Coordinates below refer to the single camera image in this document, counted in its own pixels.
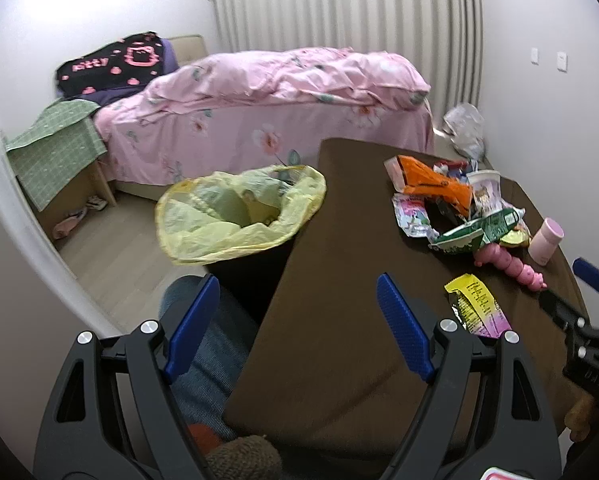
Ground pink yellow candy wrapper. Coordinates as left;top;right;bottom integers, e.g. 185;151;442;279
445;274;511;339

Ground green white snack bag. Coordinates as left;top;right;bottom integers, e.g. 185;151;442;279
429;207;525;252

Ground orange snack wrapper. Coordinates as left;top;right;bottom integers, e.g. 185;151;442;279
384;155;472;219

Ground yellow trash bag bin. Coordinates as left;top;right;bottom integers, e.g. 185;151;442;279
155;165;327;266

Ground pink cylindrical cup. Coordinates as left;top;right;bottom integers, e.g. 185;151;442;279
528;218;565;266

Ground person's jeans leg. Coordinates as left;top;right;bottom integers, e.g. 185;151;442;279
172;292;258;441

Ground pink caterpillar toy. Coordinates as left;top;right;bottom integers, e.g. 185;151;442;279
474;243;548;292

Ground pink cartoon snack wrapper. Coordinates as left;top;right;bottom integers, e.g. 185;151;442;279
392;193;439;242

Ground shoes under nightstand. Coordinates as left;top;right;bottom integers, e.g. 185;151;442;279
51;195;108;240

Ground white plastic bag on floor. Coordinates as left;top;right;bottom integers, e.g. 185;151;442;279
443;103;486;162

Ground pink floral bed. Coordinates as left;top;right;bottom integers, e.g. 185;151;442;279
94;47;433;186

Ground nightstand with green cloth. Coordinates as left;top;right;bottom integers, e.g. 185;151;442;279
6;99;116;242

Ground black pink kitty blanket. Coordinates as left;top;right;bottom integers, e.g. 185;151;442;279
56;32;179;106

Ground striped window curtain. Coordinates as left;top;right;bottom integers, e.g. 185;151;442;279
213;0;484;116

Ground white wall socket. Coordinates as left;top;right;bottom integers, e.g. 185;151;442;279
557;52;569;73

